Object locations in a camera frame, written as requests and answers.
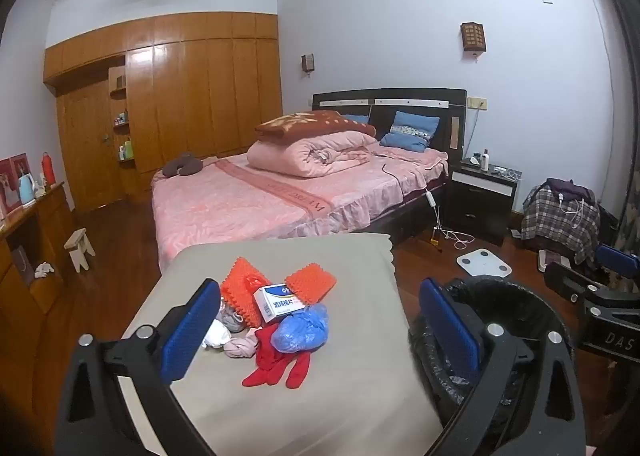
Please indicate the yellow power adapter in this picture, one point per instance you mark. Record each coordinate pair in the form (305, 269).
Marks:
(436, 236)

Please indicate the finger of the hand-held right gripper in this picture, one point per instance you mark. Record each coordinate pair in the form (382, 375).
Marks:
(570, 281)
(620, 261)

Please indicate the air conditioner pipe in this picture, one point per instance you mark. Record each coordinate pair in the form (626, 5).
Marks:
(605, 1)

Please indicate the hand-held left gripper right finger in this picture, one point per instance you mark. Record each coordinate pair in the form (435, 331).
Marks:
(450, 331)

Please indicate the red photo frames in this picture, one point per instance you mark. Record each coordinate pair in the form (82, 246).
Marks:
(12, 181)

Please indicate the small blue pillow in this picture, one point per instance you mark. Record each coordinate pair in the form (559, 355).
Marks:
(356, 119)

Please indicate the orange spiky foam pad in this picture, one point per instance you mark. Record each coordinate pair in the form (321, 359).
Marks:
(234, 286)
(315, 281)

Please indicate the purple cloth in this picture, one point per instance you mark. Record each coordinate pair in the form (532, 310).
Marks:
(570, 187)

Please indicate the white rag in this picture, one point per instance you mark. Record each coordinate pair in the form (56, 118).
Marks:
(44, 270)

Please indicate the folded pink quilt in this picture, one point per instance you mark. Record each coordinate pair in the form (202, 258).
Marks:
(305, 156)

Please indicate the white bottle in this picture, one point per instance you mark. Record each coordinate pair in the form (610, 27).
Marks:
(485, 161)

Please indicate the brown neck pillow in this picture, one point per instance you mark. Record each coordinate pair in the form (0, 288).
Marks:
(182, 165)

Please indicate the white and blue box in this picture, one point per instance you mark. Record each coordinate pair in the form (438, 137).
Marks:
(277, 303)

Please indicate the grey sock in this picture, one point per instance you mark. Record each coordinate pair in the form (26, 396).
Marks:
(230, 317)

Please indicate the red thermos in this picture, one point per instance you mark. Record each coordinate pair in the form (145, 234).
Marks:
(48, 171)

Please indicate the large wooden wall lamp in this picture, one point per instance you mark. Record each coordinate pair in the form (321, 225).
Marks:
(472, 36)

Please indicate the wooden sideboard cabinet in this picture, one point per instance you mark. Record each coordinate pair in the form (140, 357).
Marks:
(45, 231)

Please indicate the black bag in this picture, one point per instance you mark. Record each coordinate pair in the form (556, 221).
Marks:
(607, 223)

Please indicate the patterned curtain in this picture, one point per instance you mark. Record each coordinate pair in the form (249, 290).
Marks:
(631, 231)

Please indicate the white scale with red top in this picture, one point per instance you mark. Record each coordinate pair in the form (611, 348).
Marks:
(552, 258)

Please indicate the black bag lined bin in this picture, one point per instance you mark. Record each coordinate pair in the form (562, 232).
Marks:
(520, 301)

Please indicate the beige wall socket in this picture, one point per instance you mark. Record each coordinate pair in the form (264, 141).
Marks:
(476, 104)

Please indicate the dark nightstand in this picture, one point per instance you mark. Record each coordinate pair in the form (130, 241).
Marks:
(480, 208)

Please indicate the light blue kettle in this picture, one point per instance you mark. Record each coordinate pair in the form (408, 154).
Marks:
(26, 188)

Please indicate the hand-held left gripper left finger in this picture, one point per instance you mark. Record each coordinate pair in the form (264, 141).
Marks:
(187, 331)

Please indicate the small wooden wall lamp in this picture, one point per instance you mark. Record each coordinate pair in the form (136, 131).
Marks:
(307, 63)

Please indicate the white charger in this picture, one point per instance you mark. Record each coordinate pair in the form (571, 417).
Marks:
(500, 170)

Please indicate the white tissue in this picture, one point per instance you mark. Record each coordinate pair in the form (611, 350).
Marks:
(217, 336)

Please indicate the white wooden stool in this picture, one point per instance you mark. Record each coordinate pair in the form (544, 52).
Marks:
(80, 246)

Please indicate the large blue pillow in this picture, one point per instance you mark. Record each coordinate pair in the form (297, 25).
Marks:
(410, 134)

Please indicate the red plastic wrapper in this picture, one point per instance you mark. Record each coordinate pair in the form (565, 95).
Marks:
(251, 282)

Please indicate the blue plastic shoe covers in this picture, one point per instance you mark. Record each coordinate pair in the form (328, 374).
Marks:
(300, 328)

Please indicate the plaid cloth covered chair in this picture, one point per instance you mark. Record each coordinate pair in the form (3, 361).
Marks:
(555, 228)

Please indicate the brown patterned pillow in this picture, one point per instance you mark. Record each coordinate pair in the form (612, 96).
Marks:
(310, 124)

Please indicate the beige cloth covered table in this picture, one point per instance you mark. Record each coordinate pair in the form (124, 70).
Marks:
(320, 411)

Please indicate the white bathroom scale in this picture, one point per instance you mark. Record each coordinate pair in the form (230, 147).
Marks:
(482, 263)

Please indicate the dark wooden bed frame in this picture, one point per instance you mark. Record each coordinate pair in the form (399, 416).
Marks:
(450, 106)

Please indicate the pink cloth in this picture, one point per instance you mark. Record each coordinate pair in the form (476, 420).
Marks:
(240, 346)

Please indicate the wooden wardrobe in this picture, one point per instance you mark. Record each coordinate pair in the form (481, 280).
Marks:
(190, 96)

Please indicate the bed with pink bedding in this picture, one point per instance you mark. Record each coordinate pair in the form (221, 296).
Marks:
(250, 206)

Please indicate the green bottle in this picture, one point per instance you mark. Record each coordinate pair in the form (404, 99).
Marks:
(128, 150)

